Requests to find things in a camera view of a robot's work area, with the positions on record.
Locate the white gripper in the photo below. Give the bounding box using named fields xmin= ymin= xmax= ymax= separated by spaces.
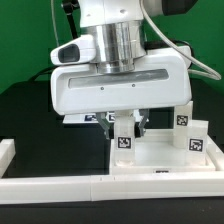
xmin=51 ymin=48 xmax=191 ymax=139

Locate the white square tabletop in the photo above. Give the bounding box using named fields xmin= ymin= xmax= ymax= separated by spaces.
xmin=109 ymin=129 xmax=224 ymax=175

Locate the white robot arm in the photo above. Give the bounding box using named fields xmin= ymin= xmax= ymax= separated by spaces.
xmin=51 ymin=0 xmax=191 ymax=120

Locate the white U-shaped obstacle fence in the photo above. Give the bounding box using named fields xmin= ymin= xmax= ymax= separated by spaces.
xmin=0 ymin=140 xmax=224 ymax=205

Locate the white AprilTag base plate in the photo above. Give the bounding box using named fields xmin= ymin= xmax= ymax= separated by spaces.
xmin=62 ymin=113 xmax=116 ymax=125

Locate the black cable at base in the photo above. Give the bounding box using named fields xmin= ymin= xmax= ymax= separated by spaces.
xmin=27 ymin=66 xmax=56 ymax=83

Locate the grey hanging cable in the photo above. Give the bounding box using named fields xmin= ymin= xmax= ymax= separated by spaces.
xmin=50 ymin=0 xmax=62 ymax=48

